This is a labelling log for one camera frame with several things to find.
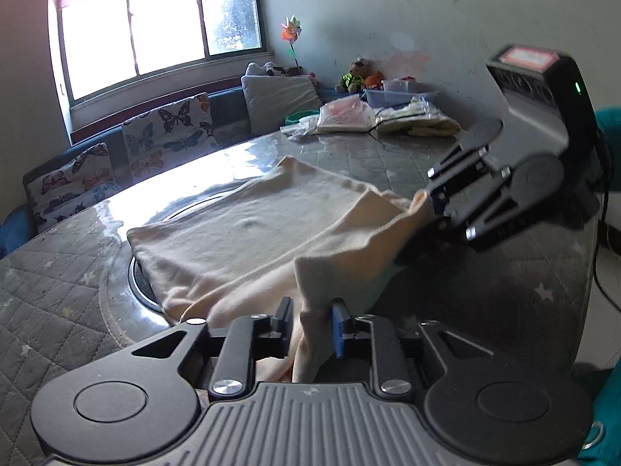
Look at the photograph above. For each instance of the window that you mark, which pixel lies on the window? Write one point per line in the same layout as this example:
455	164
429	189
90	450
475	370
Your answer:
106	43

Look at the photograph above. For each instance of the green bowl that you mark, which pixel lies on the green bowl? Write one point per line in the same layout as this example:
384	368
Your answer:
296	117

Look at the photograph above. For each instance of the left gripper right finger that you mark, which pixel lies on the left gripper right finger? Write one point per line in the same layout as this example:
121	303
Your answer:
372	339

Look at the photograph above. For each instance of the colourful pinwheel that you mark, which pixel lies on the colourful pinwheel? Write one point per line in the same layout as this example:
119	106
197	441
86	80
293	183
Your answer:
290	32

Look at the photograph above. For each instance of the blue sofa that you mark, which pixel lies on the blue sofa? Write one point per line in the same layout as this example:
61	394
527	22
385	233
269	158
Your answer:
231	126

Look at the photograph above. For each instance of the grey pillow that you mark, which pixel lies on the grey pillow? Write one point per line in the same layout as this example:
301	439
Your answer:
269	100

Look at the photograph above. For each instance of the yellow folded garment in bag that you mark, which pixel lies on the yellow folded garment in bag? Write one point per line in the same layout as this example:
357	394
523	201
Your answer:
418	118

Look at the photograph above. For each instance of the butterfly cushion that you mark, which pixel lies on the butterfly cushion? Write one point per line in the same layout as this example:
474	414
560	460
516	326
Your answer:
79	184
169	136

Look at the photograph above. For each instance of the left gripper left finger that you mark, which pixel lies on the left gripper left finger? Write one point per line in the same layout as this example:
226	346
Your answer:
249	340

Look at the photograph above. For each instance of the pink garment in bag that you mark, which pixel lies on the pink garment in bag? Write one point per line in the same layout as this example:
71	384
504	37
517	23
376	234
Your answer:
348	114

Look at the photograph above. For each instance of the black round induction cooktop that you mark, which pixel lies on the black round induction cooktop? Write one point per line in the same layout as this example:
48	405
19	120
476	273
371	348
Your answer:
141	288

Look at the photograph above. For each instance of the teddy bear toy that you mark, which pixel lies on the teddy bear toy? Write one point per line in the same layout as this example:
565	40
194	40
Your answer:
361	75

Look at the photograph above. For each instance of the cream knit garment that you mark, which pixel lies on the cream knit garment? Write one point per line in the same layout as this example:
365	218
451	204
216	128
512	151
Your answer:
297	232

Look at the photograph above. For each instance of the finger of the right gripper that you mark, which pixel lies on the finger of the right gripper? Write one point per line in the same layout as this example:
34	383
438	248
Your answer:
422	247

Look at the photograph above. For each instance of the clear plastic storage box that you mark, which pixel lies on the clear plastic storage box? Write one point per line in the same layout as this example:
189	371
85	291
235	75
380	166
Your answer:
397	92

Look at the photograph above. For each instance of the left butterfly cushion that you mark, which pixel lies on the left butterfly cushion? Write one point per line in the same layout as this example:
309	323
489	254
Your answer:
79	184

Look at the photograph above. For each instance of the right butterfly cushion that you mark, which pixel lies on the right butterfly cushion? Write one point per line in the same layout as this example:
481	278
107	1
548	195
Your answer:
169	136

